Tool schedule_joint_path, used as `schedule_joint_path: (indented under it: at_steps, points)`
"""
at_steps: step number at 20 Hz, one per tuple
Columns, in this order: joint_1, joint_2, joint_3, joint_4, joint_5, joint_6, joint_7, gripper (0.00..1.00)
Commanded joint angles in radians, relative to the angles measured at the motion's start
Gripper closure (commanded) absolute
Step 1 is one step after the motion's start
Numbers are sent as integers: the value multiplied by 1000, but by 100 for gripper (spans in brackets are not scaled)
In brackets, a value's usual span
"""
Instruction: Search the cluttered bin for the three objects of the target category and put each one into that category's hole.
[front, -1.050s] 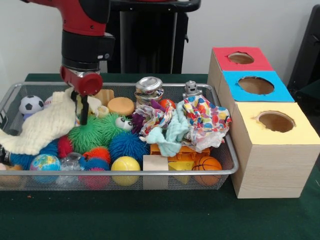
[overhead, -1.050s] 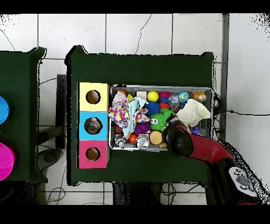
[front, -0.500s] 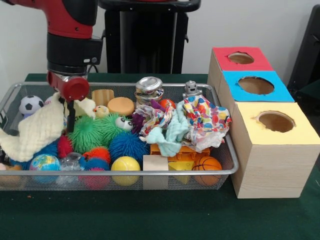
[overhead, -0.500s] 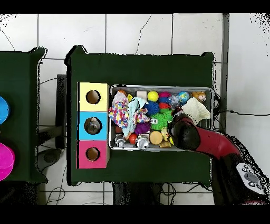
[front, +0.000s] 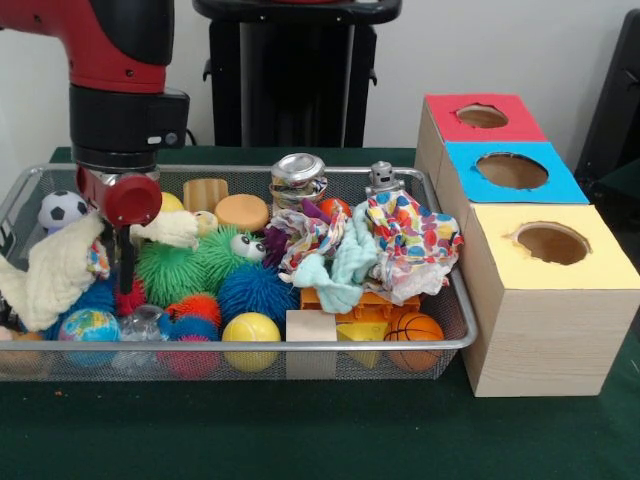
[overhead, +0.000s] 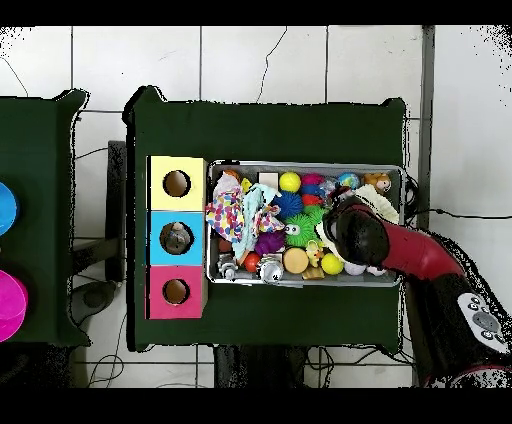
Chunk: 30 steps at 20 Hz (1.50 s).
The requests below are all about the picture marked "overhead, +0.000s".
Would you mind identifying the cream knitted cloth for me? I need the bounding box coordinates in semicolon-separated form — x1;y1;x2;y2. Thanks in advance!
314;183;401;257

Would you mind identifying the pink bowl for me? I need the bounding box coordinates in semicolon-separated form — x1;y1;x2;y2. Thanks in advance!
0;269;29;343

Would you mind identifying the colourful spotted cloth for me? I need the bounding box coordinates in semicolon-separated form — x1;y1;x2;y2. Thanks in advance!
204;185;246;243

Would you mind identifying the dark green table cloth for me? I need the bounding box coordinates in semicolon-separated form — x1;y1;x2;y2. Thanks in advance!
0;89;92;348
122;84;407;353

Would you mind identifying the blue spiky ball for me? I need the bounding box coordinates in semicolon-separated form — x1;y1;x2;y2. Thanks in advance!
271;189;305;220

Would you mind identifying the light teal cloth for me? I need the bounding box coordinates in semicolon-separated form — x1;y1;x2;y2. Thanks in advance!
231;182;283;261

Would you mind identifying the crushed silver metal can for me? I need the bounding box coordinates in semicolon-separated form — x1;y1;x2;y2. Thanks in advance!
257;257;285;284

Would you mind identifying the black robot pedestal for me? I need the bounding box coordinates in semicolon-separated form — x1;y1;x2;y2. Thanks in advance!
213;345;309;388

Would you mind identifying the globe print ball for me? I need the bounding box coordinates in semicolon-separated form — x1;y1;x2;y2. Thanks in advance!
337;171;362;191

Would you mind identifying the yellow ball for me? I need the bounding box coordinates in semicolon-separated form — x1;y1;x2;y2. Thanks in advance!
278;171;302;194

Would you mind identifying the crushed bottle with blue label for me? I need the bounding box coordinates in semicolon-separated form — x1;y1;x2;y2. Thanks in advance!
159;222;194;255

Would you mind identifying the wooden box with three holes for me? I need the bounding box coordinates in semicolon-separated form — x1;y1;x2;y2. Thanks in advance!
145;155;209;320

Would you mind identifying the blue bowl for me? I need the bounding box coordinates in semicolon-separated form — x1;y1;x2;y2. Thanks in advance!
0;181;20;237

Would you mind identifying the black stand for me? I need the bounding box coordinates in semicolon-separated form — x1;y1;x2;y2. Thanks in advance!
69;139;128;325

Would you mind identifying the clear plastic bottle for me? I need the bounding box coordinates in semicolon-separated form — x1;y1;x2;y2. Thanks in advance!
319;177;339;199

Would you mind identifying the black floor cable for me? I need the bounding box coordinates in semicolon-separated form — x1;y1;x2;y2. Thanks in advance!
403;206;512;220

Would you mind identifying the shallow clear mesh bin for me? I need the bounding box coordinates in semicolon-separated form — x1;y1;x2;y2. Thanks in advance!
205;159;406;288

